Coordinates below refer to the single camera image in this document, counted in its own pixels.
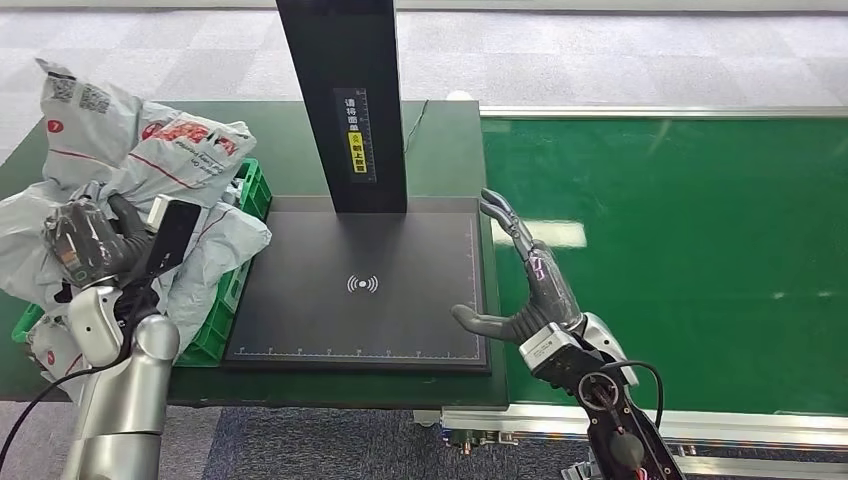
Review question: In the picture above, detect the black inbound scanner machine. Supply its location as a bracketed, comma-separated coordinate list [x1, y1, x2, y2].
[221, 0, 493, 374]

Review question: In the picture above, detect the green conveyor belt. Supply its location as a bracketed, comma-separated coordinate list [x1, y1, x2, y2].
[481, 117, 848, 417]

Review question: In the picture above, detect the thin dark cable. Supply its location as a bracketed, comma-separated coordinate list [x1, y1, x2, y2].
[404, 100, 431, 155]

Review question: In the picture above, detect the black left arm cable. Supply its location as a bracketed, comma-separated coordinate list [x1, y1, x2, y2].
[0, 281, 160, 468]

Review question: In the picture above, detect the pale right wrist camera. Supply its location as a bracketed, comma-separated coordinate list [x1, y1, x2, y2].
[518, 321, 627, 393]

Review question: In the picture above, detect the black yellow label sticker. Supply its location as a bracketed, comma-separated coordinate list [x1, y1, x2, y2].
[333, 87, 378, 184]

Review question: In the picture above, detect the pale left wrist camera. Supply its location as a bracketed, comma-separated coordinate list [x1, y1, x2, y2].
[144, 193, 203, 281]

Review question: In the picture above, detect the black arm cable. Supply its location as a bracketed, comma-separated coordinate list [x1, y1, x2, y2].
[598, 360, 665, 431]
[0, 281, 160, 468]

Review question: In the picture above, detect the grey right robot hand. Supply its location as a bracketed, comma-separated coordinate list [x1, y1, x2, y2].
[451, 188, 588, 346]

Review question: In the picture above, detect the green plastic crate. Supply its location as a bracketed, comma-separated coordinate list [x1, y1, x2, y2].
[11, 157, 274, 370]

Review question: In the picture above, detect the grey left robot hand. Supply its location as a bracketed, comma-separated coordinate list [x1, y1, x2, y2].
[42, 193, 155, 290]

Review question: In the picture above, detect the grey mailer bag black print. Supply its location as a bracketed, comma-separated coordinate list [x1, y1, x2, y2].
[0, 58, 260, 307]

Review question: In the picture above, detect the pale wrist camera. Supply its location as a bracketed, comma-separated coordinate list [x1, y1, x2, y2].
[518, 321, 627, 393]
[144, 193, 203, 281]

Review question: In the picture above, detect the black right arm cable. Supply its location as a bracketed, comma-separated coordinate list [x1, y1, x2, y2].
[598, 360, 665, 431]

